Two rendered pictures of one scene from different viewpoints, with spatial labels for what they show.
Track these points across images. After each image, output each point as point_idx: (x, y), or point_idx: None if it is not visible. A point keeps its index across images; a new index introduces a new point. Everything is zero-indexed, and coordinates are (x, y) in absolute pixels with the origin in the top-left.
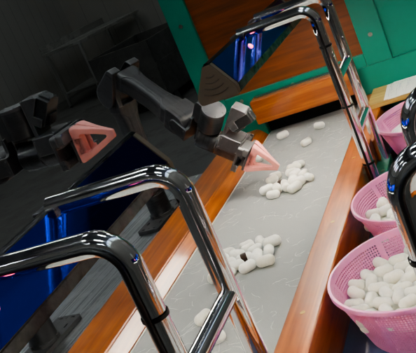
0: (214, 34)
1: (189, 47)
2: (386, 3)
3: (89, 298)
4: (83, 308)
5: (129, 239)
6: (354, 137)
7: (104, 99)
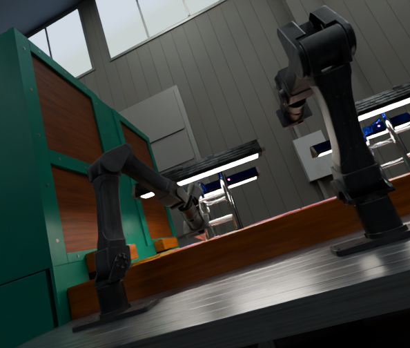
0: (63, 203)
1: (50, 202)
2: (128, 224)
3: (292, 266)
4: (313, 259)
5: (145, 314)
6: (235, 215)
7: (111, 163)
